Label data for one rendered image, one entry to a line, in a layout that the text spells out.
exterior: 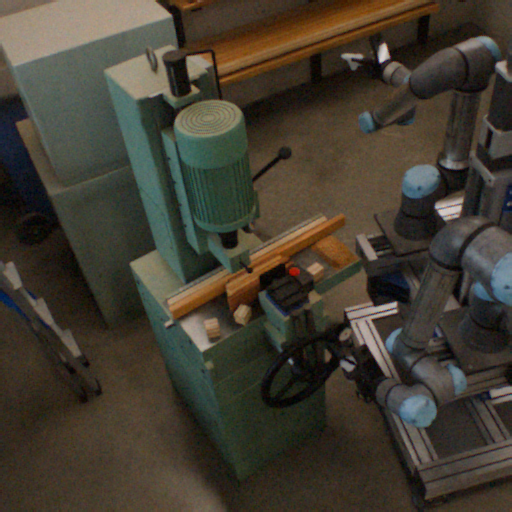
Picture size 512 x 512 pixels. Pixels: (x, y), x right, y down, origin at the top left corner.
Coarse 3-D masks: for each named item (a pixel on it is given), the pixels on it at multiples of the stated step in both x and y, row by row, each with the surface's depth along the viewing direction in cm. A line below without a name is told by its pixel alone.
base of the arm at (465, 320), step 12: (468, 312) 173; (468, 324) 171; (480, 324) 166; (468, 336) 171; (480, 336) 169; (492, 336) 167; (504, 336) 168; (480, 348) 170; (492, 348) 169; (504, 348) 170
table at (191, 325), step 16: (304, 256) 194; (336, 272) 188; (352, 272) 192; (320, 288) 187; (208, 304) 183; (224, 304) 183; (256, 304) 181; (176, 320) 181; (192, 320) 179; (224, 320) 178; (256, 320) 177; (320, 320) 179; (192, 336) 175; (224, 336) 174; (240, 336) 177; (272, 336) 177; (208, 352) 173
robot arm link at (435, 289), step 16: (448, 224) 131; (464, 224) 126; (480, 224) 124; (432, 240) 136; (448, 240) 128; (464, 240) 137; (432, 256) 134; (448, 256) 130; (432, 272) 136; (448, 272) 134; (432, 288) 138; (448, 288) 137; (416, 304) 144; (432, 304) 140; (416, 320) 145; (432, 320) 143; (400, 336) 152; (416, 336) 147; (400, 352) 153; (416, 352) 150
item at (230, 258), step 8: (208, 240) 181; (216, 240) 178; (216, 248) 178; (224, 248) 175; (240, 248) 175; (248, 248) 175; (216, 256) 182; (224, 256) 175; (232, 256) 173; (240, 256) 174; (248, 256) 176; (224, 264) 179; (232, 264) 174; (240, 264) 176; (248, 264) 179; (232, 272) 177
